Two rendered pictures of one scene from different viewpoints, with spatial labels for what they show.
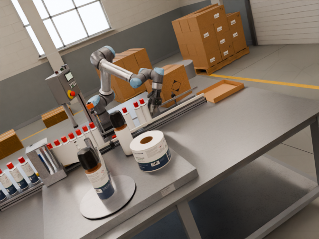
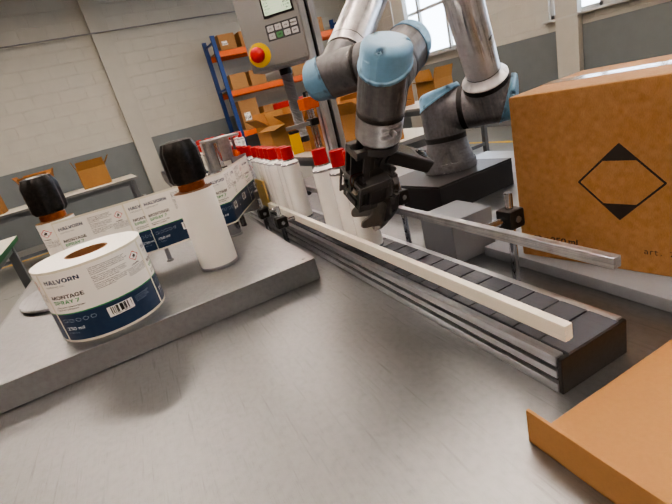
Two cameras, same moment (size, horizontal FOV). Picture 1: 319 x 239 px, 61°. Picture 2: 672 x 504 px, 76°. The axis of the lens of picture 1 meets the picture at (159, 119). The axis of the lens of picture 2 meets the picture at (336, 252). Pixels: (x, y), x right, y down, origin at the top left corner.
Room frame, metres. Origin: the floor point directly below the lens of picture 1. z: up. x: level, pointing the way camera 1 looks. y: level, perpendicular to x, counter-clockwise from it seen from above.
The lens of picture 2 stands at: (1.77, -0.76, 1.20)
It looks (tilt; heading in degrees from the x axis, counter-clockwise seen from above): 20 degrees down; 86
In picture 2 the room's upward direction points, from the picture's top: 15 degrees counter-clockwise
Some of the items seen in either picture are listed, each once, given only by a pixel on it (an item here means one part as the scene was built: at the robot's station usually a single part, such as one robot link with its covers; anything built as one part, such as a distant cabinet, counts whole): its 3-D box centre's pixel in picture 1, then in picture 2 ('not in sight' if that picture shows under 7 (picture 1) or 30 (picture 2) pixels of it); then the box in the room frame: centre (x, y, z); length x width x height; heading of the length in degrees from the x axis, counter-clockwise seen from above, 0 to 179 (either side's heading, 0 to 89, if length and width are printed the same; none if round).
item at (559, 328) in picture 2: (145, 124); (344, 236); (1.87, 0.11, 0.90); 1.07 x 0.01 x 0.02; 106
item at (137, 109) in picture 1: (139, 114); (347, 197); (1.90, 0.12, 0.98); 0.05 x 0.05 x 0.20
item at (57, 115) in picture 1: (57, 115); not in sight; (6.06, 2.15, 0.10); 0.64 x 0.52 x 0.20; 108
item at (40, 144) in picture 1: (36, 145); (218, 138); (1.61, 0.78, 1.14); 0.14 x 0.11 x 0.01; 106
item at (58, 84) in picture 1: (64, 86); (276, 28); (1.87, 0.53, 1.38); 0.17 x 0.10 x 0.19; 162
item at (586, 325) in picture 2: (111, 145); (313, 227); (1.82, 0.40, 0.86); 1.65 x 0.08 x 0.04; 106
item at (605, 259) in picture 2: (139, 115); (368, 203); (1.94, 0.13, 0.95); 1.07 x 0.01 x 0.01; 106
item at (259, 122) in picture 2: not in sight; (274, 129); (1.84, 3.86, 0.97); 0.45 x 0.40 x 0.37; 23
